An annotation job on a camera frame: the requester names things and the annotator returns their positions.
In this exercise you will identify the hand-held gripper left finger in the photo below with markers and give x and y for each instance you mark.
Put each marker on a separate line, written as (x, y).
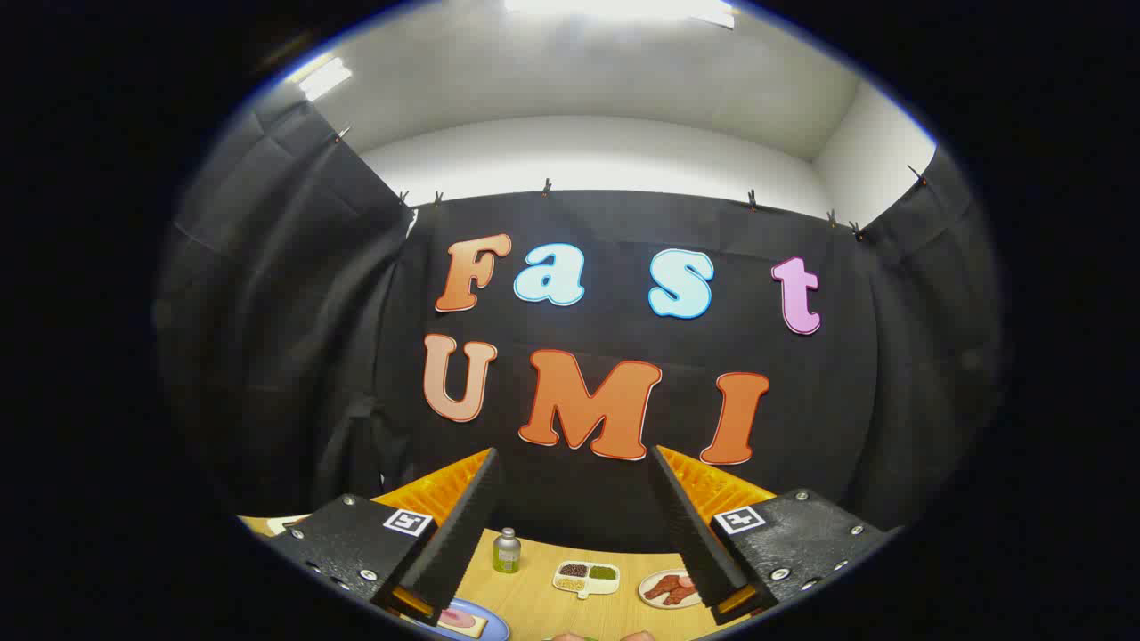
(463, 543)

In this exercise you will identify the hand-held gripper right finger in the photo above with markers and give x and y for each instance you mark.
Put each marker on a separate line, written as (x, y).
(690, 543)

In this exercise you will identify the silver bottle with green label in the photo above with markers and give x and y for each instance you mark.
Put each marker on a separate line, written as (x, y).
(506, 550)

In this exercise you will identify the brown meat slice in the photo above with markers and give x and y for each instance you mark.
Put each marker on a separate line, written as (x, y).
(666, 585)
(682, 596)

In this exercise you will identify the white oval meat plate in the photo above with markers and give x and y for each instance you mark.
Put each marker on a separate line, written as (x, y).
(646, 595)

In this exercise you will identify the pink ham slice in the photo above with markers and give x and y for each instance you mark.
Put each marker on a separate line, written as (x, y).
(456, 617)

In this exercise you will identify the white bread slice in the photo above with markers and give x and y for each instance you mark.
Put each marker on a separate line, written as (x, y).
(476, 628)

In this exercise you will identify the blue plate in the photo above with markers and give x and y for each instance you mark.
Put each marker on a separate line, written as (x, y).
(494, 628)

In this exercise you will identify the pile of green beans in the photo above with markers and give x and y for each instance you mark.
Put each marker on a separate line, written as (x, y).
(603, 572)

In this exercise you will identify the white divided dish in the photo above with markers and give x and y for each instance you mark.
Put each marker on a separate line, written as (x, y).
(603, 586)

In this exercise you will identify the pile of dark red beans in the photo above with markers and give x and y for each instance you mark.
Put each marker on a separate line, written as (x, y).
(574, 570)

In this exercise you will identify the pile of yellow beans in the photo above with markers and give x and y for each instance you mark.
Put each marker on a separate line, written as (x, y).
(569, 584)

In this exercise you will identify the row of black cloth clips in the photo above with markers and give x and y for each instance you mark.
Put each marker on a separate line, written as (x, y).
(546, 187)

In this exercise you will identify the ceiling light panel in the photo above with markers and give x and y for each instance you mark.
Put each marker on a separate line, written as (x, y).
(322, 78)

